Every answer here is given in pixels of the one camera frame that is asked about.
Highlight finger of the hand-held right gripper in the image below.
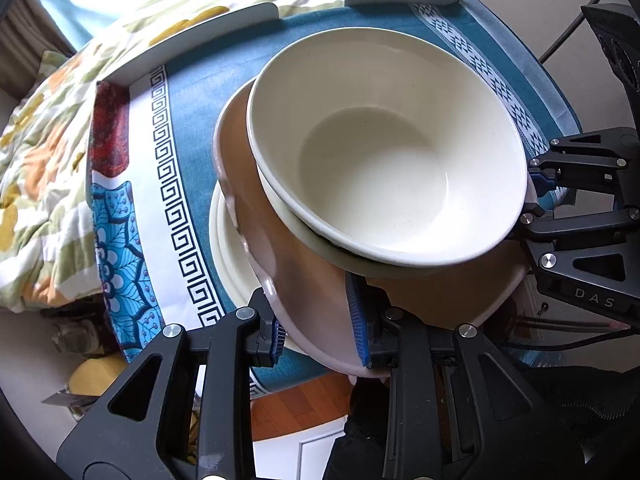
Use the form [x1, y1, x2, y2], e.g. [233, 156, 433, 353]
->
[520, 200, 640, 318]
[529, 127, 640, 196]

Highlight clear glass jar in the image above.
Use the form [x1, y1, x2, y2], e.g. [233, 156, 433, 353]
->
[50, 319, 108, 359]

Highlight pink square bowl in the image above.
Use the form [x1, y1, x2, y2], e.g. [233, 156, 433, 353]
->
[213, 77, 531, 378]

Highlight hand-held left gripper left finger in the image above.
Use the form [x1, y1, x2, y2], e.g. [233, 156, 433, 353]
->
[56, 287, 288, 480]

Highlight black cable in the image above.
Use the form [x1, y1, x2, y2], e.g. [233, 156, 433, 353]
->
[500, 317, 633, 352]

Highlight beige curtain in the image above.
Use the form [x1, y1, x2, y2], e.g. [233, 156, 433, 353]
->
[0, 0, 68, 96]

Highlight plain cream bowl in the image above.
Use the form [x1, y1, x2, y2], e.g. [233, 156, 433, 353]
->
[246, 27, 530, 267]

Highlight floral blanket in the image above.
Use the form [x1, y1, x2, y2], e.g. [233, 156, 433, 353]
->
[0, 0, 416, 316]

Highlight cream bowl with yellow dots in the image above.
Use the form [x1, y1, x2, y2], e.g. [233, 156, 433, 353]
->
[257, 165, 441, 278]

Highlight yellow patterned plate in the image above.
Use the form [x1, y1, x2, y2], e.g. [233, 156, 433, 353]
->
[209, 182, 301, 356]

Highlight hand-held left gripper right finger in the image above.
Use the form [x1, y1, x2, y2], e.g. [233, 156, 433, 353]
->
[344, 271, 586, 480]

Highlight thin dark cable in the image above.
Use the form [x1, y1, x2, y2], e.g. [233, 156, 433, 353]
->
[540, 0, 617, 61]

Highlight blue patterned tablecloth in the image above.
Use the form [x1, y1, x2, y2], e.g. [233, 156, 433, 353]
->
[89, 0, 581, 401]

